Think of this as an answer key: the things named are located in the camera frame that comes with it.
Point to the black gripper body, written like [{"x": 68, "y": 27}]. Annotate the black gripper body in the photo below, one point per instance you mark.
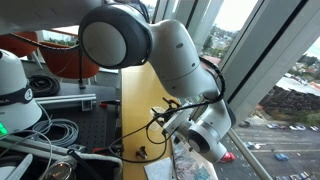
[{"x": 175, "y": 106}]

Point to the black binder clip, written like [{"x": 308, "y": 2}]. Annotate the black binder clip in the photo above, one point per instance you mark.
[{"x": 142, "y": 153}]

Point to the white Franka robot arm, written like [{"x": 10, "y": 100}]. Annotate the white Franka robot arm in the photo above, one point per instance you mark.
[{"x": 180, "y": 60}]

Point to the white paper sheet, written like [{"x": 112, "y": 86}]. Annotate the white paper sheet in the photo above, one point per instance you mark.
[{"x": 159, "y": 170}]

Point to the black perforated breadboard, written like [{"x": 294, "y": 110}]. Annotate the black perforated breadboard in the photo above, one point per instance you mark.
[{"x": 96, "y": 128}]

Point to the metal window handrail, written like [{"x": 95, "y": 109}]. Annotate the metal window handrail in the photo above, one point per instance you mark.
[{"x": 248, "y": 155}]

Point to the orange chair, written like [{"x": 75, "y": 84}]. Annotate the orange chair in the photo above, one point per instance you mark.
[
  {"x": 16, "y": 43},
  {"x": 63, "y": 68}
]

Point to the round metallic lens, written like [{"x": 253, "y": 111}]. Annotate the round metallic lens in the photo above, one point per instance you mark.
[{"x": 61, "y": 170}]

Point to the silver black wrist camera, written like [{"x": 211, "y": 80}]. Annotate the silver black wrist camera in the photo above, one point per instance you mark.
[{"x": 176, "y": 122}]

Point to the black camera stand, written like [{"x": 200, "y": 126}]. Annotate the black camera stand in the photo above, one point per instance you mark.
[{"x": 81, "y": 75}]

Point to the short aluminium extrusion rail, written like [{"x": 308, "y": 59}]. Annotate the short aluminium extrusion rail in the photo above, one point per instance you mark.
[{"x": 63, "y": 100}]

